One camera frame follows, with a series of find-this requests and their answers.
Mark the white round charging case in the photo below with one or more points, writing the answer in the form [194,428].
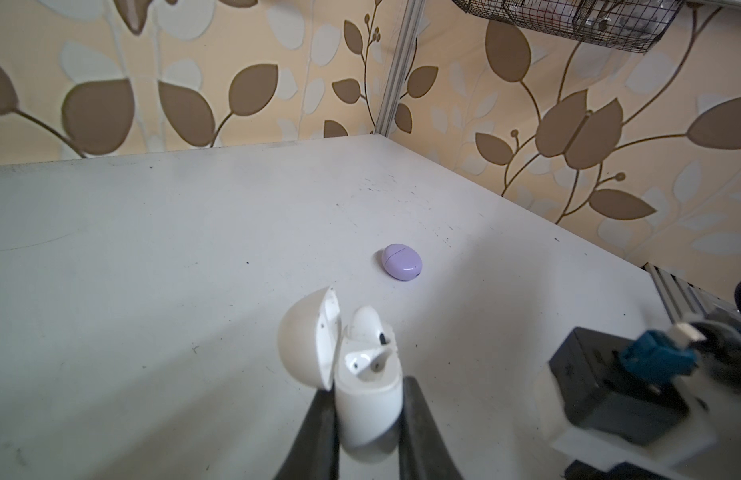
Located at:
[357,360]

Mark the black wire basket right wall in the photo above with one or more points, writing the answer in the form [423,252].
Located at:
[631,26]

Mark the aluminium rail front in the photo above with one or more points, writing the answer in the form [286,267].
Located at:
[684,301]

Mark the purple round charging case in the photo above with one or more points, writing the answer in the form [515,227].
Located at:
[401,262]

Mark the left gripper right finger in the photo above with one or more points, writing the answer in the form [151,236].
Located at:
[422,453]

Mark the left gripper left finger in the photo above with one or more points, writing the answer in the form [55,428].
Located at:
[315,453]

